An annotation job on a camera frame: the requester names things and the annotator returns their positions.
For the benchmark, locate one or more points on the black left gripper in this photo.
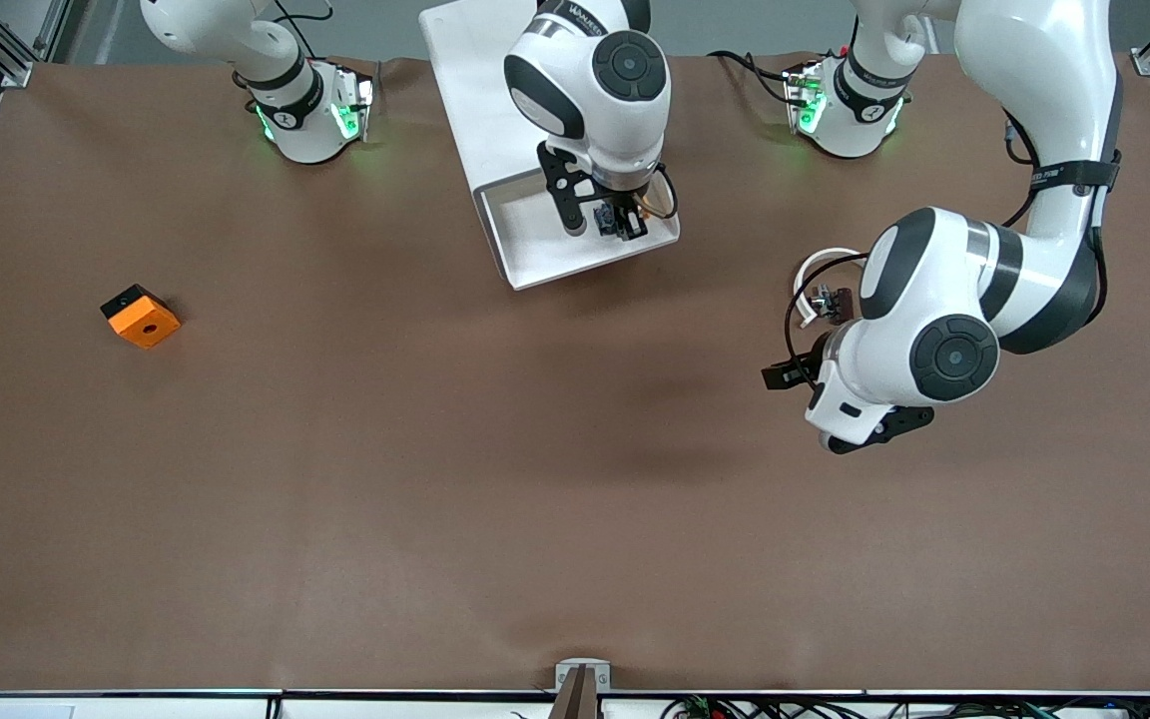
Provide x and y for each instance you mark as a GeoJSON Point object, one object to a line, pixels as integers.
{"type": "Point", "coordinates": [807, 368]}

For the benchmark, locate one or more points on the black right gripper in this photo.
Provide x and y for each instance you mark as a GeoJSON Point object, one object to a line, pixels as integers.
{"type": "Point", "coordinates": [619, 214]}

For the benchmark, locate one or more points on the orange push button black body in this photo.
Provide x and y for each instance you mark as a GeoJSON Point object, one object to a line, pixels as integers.
{"type": "Point", "coordinates": [603, 222]}

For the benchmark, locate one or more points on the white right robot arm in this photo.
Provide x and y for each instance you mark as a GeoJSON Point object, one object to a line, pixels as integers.
{"type": "Point", "coordinates": [595, 90]}

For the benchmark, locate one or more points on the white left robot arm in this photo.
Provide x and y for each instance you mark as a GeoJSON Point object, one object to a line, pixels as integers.
{"type": "Point", "coordinates": [1034, 100]}

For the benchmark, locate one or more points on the orange and black button box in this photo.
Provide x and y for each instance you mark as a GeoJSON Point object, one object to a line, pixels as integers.
{"type": "Point", "coordinates": [146, 322]}

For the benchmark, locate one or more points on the small brown connector part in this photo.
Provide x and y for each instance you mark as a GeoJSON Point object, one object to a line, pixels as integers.
{"type": "Point", "coordinates": [835, 303]}

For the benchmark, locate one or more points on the white curved plastic piece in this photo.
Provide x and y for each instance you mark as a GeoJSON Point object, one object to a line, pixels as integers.
{"type": "Point", "coordinates": [820, 258]}

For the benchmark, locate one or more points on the brown table cover mat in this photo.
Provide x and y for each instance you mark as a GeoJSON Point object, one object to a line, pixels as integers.
{"type": "Point", "coordinates": [535, 499]}

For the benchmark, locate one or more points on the grey metal bracket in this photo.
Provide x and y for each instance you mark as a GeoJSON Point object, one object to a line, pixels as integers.
{"type": "Point", "coordinates": [583, 663]}

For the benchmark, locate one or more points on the white table edge rail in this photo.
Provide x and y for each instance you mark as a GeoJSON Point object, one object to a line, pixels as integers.
{"type": "Point", "coordinates": [385, 709]}

